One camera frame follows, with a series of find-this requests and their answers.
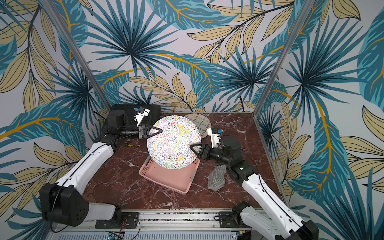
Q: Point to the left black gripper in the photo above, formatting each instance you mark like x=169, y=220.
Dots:
x=144, y=133

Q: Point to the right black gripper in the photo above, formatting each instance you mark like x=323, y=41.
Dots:
x=204, y=151

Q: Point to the colourful squiggle pattern plate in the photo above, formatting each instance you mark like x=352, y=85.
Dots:
x=171, y=148

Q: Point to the plaid striped white plate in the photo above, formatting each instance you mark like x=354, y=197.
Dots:
x=201, y=122

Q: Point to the grey knitted dish cloth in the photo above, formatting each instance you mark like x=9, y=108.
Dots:
x=216, y=179

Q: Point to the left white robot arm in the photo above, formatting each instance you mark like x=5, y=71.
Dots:
x=63, y=203

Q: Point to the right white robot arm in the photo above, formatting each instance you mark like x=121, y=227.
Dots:
x=280, y=222

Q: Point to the black plastic tool case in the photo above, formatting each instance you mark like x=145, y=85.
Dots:
x=129, y=110

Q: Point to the pink perforated plastic basket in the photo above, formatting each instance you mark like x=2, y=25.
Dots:
x=178, y=181

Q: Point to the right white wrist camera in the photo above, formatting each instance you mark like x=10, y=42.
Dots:
x=215, y=135

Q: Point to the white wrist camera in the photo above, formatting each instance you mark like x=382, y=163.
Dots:
x=215, y=135
x=142, y=116

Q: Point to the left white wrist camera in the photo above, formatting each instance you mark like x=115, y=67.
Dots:
x=142, y=116

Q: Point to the yellow handled pliers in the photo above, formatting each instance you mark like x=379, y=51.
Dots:
x=132, y=146

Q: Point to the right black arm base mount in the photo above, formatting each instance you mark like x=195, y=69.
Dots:
x=235, y=220

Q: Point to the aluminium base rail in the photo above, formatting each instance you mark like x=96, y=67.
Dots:
x=192, y=224

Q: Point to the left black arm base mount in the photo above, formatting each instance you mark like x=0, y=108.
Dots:
x=124, y=220

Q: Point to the left aluminium corner post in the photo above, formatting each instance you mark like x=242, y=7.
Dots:
x=73, y=47

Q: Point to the aluminium corner post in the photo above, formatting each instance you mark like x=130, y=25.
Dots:
x=302, y=15
x=73, y=47

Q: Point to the right aluminium corner post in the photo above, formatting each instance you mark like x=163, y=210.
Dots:
x=302, y=15

